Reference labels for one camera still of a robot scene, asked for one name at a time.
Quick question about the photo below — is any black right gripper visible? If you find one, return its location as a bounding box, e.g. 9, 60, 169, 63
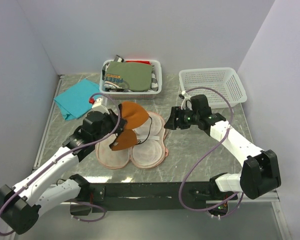
163, 106, 200, 130

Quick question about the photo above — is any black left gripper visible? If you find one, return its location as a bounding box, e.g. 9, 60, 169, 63
93, 108, 127, 143

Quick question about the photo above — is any floral pink bra laundry bag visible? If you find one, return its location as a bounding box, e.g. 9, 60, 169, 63
95, 112, 169, 170

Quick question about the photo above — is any white clothes basket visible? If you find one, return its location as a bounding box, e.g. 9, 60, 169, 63
99, 59, 163, 100

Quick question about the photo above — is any orange bra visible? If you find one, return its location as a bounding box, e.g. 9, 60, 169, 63
109, 101, 150, 151

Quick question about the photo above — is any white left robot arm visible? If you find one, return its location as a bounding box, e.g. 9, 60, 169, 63
0, 106, 126, 236

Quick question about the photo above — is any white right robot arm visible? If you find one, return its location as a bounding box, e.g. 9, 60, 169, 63
164, 94, 282, 200

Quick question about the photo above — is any teal folded cloth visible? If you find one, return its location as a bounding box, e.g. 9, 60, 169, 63
54, 78, 100, 121

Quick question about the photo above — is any black grey striped garment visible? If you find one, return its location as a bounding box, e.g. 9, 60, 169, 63
101, 55, 158, 92

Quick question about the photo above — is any green printed t-shirt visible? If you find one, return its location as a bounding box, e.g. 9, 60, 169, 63
104, 61, 153, 92

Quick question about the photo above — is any white empty mesh basket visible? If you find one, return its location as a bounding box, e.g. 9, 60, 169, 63
179, 67, 248, 109

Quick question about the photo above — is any red garment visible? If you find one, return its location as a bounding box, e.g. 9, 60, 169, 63
125, 60, 151, 65

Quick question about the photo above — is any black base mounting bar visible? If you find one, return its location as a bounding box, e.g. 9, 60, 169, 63
70, 181, 233, 211

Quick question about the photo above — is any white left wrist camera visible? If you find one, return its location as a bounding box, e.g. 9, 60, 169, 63
89, 96, 109, 114

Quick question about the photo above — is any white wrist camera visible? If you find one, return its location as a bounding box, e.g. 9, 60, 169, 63
178, 90, 192, 109
89, 96, 109, 114

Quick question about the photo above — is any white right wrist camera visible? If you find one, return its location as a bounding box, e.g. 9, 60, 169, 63
178, 90, 192, 109

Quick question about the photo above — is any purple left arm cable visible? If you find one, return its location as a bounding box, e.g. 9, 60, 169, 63
0, 92, 122, 236

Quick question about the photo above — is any aluminium rail frame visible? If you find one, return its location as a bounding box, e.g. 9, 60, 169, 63
2, 73, 291, 240

